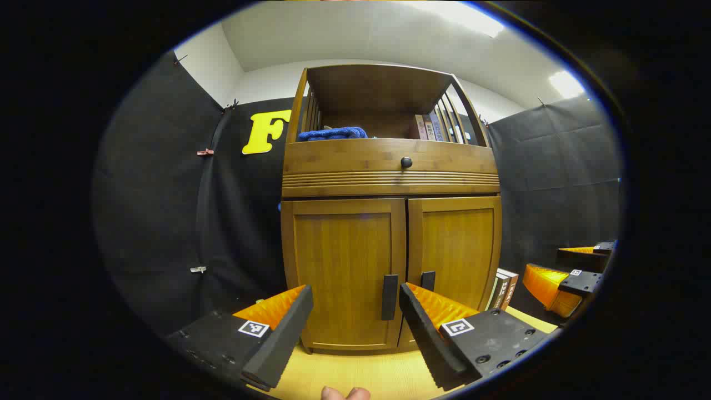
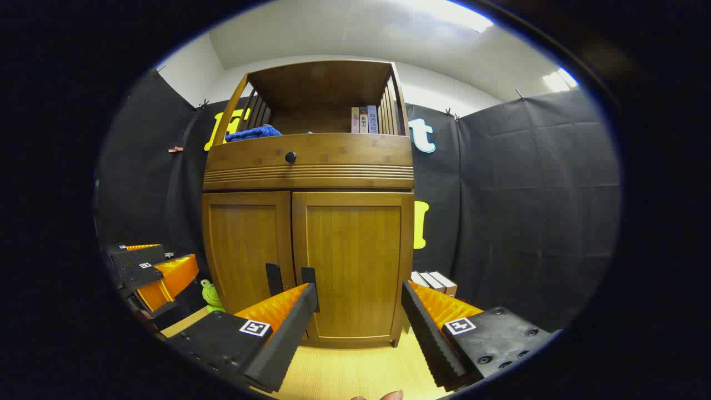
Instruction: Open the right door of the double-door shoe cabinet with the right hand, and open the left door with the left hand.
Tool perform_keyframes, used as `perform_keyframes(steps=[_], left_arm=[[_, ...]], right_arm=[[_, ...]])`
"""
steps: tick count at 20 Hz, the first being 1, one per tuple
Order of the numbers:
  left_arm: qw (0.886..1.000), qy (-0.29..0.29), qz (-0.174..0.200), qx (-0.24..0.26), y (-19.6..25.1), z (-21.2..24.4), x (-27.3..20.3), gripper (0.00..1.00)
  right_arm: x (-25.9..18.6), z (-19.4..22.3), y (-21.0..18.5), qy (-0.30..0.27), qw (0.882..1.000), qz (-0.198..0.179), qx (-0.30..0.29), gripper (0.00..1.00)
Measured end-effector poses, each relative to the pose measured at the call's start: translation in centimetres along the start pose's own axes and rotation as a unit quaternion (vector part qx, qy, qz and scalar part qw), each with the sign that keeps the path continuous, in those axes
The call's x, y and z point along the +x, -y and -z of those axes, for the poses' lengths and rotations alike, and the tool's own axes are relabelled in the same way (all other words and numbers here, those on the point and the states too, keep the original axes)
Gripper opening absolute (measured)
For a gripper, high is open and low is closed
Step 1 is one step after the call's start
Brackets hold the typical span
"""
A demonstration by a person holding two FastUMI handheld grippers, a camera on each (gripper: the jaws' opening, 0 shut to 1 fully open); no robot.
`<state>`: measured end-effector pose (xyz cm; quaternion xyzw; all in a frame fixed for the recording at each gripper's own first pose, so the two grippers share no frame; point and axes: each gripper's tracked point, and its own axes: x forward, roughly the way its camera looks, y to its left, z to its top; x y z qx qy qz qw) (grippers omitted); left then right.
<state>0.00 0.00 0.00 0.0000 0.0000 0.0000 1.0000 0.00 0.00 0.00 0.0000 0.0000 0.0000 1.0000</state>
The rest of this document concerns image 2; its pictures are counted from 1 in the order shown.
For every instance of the green-white book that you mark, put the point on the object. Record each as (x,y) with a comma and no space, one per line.
(417,278)

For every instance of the pink book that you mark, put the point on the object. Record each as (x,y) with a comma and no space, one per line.
(355,119)

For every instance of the green frog toy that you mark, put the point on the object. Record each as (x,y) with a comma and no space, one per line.
(211,294)

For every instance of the grey-brown book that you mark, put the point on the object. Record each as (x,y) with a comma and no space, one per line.
(432,280)

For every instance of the wooden double-door shoe cabinet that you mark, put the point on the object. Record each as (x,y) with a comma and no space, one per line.
(311,166)

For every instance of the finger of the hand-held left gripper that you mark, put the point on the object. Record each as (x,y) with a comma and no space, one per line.
(166,280)
(139,258)

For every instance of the black backdrop cloth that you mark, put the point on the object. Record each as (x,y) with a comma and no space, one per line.
(527,194)

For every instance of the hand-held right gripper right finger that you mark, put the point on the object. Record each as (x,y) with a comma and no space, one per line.
(427,339)

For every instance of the blue book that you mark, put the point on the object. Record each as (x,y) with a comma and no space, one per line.
(372,119)

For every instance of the ceiling light panel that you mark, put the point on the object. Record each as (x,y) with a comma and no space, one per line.
(560,80)

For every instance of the black drawer knob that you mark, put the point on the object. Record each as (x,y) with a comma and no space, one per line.
(290,157)

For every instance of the blue cloth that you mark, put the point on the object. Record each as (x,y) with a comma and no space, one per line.
(253,134)

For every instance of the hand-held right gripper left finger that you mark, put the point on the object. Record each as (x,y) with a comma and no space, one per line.
(289,339)

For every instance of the brown book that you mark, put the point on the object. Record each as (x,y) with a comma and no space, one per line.
(446,284)

